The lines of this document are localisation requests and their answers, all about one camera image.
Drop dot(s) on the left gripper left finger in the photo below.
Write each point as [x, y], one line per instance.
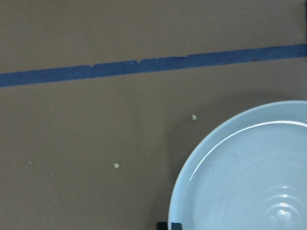
[161, 226]

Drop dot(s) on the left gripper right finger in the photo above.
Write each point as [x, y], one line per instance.
[176, 226]

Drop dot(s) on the light blue plate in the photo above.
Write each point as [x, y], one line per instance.
[250, 173]

